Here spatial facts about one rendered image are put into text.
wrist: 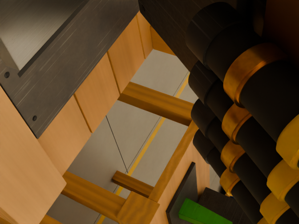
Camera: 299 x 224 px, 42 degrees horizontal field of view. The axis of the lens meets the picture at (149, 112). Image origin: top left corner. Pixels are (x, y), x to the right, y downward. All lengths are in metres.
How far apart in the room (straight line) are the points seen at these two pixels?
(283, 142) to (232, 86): 0.05
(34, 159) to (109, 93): 0.30
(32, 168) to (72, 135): 0.15
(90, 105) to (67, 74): 0.17
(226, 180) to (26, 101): 0.46
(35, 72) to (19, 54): 0.39
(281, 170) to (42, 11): 0.23
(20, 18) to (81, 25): 0.47
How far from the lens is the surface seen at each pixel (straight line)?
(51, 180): 0.91
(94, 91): 0.95
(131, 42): 1.04
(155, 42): 1.14
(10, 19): 0.33
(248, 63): 0.25
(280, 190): 0.27
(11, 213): 0.85
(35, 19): 0.35
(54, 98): 0.80
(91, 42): 0.85
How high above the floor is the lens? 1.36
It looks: 22 degrees down
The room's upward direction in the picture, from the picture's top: 111 degrees clockwise
